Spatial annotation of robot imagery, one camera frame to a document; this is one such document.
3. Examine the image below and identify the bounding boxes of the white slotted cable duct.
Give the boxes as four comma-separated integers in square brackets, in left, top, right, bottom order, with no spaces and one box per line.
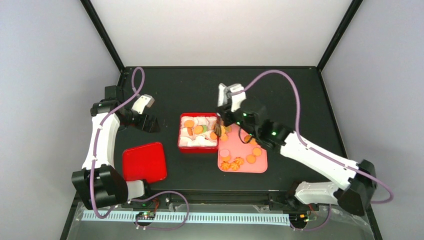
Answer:
[102,210,290,226]

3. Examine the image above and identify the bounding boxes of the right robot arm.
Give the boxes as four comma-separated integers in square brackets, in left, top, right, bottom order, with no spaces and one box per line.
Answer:
[216,100,377,216]

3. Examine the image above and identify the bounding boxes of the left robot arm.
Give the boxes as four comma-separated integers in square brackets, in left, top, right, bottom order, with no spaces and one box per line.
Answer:
[71,86,160,210]

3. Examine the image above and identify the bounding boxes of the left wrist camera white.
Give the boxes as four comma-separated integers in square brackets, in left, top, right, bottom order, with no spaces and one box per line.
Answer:
[131,94,155,115]

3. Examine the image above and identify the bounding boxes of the red cookie tin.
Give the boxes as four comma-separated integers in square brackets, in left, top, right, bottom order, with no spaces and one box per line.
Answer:
[177,112,219,154]

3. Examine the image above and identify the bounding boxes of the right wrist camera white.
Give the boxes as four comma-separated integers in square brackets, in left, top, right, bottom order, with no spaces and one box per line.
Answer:
[217,83,247,113]

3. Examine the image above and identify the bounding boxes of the red tin lid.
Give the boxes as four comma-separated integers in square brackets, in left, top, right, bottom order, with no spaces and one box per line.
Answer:
[122,142,168,184]

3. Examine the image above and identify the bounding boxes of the orange swirl cookie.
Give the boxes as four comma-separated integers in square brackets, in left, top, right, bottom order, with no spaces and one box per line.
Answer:
[220,161,231,171]
[229,162,240,171]

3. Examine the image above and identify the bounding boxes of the pink tray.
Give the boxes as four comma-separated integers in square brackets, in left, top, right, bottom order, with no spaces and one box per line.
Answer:
[217,124,268,174]

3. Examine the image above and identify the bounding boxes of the circuit board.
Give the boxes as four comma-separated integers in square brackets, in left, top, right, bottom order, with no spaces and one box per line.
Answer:
[289,214,317,223]
[135,211,156,223]

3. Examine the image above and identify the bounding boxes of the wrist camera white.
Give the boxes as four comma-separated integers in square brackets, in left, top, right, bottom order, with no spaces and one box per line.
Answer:
[217,83,247,113]
[131,94,155,115]

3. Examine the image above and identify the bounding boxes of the orange round sandwich cookie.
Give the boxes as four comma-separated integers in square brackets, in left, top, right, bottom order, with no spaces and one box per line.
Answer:
[183,119,195,128]

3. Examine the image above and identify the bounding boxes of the white paper cookie liners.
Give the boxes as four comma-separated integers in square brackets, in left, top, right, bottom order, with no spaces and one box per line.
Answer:
[178,115,218,148]

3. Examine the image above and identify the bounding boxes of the left circuit board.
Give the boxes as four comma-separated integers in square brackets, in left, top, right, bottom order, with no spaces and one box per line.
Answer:
[135,211,156,223]

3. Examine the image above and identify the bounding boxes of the pink round cookie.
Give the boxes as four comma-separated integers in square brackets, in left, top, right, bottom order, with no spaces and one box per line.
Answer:
[219,149,230,158]

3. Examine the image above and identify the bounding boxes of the right circuit board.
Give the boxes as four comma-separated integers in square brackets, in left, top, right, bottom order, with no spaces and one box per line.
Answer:
[289,214,317,223]

